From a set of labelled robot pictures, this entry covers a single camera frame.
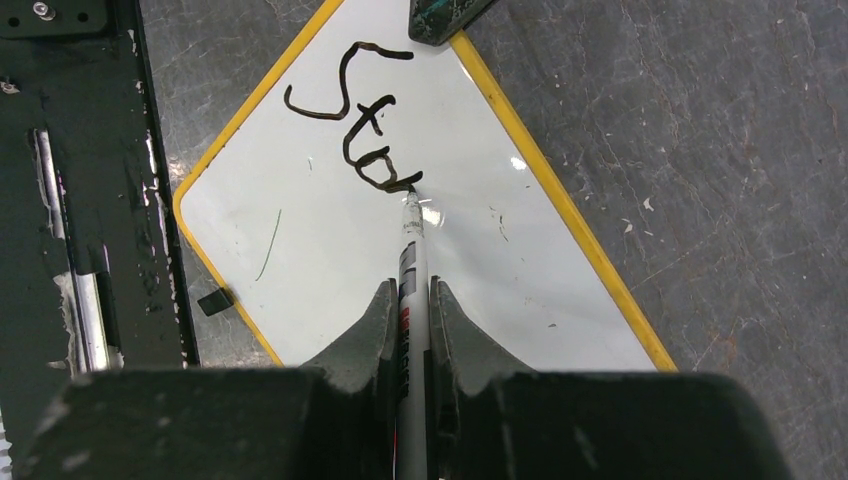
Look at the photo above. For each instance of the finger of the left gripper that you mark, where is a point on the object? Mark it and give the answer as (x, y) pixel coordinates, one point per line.
(433, 22)

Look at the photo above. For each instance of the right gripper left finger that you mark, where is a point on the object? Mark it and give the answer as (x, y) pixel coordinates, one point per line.
(331, 418)

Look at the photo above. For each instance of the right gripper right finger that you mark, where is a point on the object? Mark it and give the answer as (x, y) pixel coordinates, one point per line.
(494, 417)

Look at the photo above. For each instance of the white black marker pen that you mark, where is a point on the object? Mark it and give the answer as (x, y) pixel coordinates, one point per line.
(411, 460)

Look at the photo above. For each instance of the yellow framed whiteboard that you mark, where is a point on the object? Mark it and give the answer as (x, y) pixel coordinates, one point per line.
(284, 208)

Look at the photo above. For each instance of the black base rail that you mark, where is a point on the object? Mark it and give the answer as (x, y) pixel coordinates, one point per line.
(91, 274)

